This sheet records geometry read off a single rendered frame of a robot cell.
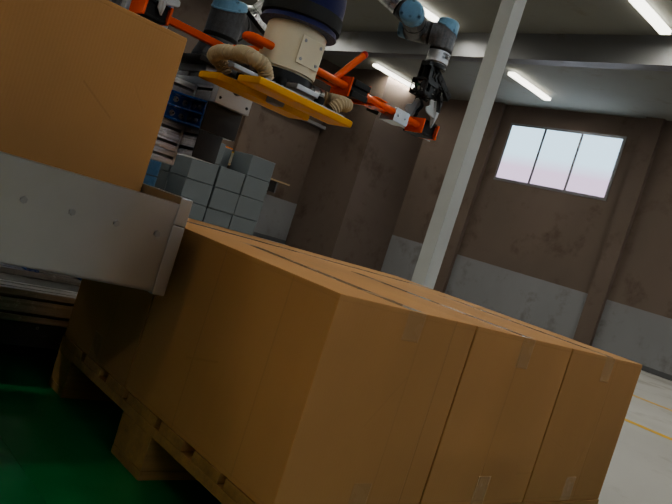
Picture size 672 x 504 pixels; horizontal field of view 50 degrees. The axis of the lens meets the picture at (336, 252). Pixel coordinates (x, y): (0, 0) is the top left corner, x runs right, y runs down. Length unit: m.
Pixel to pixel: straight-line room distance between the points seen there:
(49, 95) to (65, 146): 0.11
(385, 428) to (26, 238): 0.75
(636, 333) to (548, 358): 10.62
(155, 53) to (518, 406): 1.13
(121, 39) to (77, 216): 0.41
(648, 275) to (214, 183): 7.04
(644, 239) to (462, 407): 11.13
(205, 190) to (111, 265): 7.59
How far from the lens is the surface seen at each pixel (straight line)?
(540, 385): 1.78
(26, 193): 1.40
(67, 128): 1.59
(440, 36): 2.48
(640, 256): 12.57
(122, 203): 1.46
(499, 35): 5.29
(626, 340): 12.42
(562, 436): 1.95
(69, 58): 1.59
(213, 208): 9.15
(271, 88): 1.85
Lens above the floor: 0.64
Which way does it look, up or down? 2 degrees down
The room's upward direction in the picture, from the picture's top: 18 degrees clockwise
